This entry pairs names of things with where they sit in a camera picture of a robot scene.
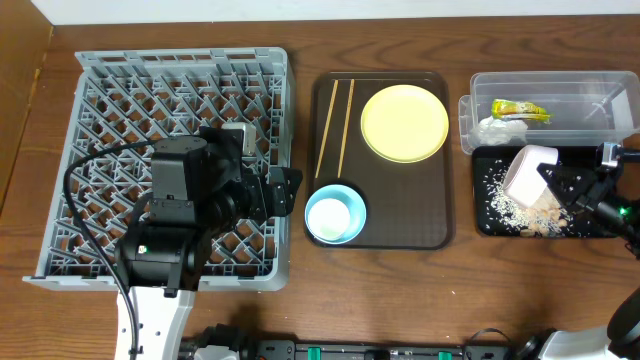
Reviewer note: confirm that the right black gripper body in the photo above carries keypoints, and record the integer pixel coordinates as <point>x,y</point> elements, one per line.
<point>592,195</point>

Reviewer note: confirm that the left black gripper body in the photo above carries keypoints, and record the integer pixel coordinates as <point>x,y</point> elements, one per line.
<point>270,195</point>

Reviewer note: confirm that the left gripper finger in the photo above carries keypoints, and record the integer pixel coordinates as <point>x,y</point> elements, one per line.
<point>290,177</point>
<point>283,201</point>

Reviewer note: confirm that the rice and food scraps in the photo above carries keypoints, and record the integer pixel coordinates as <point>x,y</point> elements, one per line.
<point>498,215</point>

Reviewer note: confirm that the white round bowl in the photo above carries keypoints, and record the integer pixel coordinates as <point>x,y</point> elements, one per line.
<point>522,182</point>

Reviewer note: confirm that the small white cup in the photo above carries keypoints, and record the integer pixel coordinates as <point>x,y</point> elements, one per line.
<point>329,219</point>

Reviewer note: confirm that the white paper napkin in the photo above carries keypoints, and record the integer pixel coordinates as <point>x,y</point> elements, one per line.
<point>491,131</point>

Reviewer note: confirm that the green snack wrapper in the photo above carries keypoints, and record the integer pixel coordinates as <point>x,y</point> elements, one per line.
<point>519,110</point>

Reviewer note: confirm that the wooden chopstick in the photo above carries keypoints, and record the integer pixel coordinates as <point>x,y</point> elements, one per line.
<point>326,127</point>
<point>346,127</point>

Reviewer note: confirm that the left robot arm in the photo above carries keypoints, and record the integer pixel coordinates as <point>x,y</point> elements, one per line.
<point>198,192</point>

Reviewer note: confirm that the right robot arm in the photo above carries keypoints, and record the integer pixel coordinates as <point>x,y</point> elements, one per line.
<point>616,337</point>

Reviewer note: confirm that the grey plastic dishwasher rack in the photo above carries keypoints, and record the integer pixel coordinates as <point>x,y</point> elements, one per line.
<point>125,99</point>

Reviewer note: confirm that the light blue bowl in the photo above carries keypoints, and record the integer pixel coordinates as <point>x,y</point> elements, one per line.
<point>352,199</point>

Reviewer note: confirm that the clear plastic bin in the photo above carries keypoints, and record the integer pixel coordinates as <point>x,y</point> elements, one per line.
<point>587,107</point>

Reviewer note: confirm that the black rectangular tray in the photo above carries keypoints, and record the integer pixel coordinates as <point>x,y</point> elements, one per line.
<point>584,227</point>

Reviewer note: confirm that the dark brown serving tray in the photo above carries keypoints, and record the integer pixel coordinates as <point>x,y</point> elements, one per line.
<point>409,206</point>

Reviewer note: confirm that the yellow round plate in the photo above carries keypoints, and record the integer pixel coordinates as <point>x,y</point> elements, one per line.
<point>404,123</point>

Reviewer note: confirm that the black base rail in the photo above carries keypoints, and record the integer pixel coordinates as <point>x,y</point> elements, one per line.
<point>227,342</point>

